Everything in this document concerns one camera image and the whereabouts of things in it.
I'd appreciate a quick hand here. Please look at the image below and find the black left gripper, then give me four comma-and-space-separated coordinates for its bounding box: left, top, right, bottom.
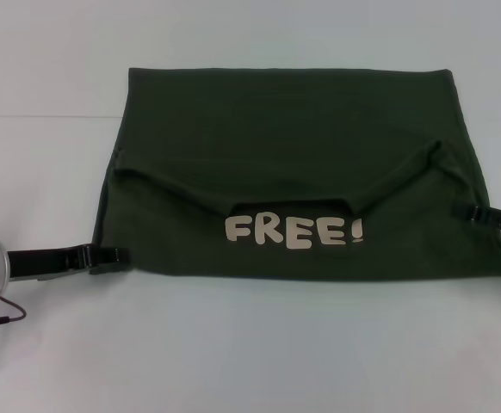
6, 243, 132, 282

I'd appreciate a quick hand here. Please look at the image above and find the dark green shirt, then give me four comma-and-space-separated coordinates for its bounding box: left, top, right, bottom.
90, 66, 501, 284

